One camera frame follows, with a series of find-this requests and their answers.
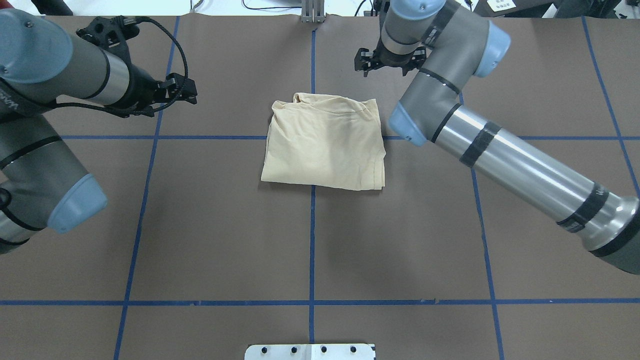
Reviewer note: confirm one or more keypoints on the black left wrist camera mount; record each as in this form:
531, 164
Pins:
111, 34

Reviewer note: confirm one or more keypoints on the beige long-sleeve printed shirt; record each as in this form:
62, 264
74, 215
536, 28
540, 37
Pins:
325, 140

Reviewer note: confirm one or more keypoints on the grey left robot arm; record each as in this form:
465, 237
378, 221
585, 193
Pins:
45, 68

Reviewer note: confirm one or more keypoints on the grey aluminium frame post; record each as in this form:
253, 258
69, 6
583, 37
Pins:
313, 11

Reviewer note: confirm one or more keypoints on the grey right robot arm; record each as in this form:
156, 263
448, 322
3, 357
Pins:
448, 44

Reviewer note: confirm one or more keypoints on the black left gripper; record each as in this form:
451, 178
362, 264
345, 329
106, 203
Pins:
141, 86

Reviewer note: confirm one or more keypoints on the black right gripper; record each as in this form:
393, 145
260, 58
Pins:
395, 59

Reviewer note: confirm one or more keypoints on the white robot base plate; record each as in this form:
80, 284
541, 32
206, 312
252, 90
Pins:
312, 351

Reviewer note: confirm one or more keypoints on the black box with white label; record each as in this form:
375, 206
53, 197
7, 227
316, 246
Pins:
565, 9

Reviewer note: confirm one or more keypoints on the black power strip with plugs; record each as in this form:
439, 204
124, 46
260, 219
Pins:
372, 10

